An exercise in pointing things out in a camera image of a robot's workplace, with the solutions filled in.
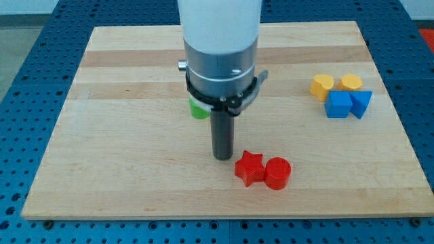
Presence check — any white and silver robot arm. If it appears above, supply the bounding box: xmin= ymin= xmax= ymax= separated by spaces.
xmin=178 ymin=0 xmax=262 ymax=98

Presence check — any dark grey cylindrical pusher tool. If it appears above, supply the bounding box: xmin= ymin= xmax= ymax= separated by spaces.
xmin=210 ymin=111 xmax=234 ymax=161

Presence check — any green block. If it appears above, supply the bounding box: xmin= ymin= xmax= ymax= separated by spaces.
xmin=189 ymin=98 xmax=210 ymax=119

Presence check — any red star block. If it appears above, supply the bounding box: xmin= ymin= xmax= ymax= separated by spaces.
xmin=235 ymin=150 xmax=265 ymax=187

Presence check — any red cylinder block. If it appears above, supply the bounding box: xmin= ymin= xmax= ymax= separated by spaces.
xmin=264 ymin=157 xmax=292 ymax=190

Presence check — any light wooden board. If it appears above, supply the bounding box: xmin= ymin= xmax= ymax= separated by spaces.
xmin=22 ymin=21 xmax=433 ymax=220

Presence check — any yellow heart block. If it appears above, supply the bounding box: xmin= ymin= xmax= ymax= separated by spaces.
xmin=309 ymin=74 xmax=334 ymax=102

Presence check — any blue cube block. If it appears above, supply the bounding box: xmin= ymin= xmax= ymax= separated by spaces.
xmin=324 ymin=91 xmax=353 ymax=118

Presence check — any yellow hexagon block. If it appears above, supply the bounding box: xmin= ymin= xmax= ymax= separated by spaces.
xmin=338 ymin=74 xmax=363 ymax=92

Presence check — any blue triangle block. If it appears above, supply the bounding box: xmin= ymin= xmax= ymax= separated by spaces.
xmin=350 ymin=91 xmax=372 ymax=119

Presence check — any black clamp ring with lever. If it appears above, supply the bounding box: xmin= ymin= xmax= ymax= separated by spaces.
xmin=184 ymin=69 xmax=269 ymax=117

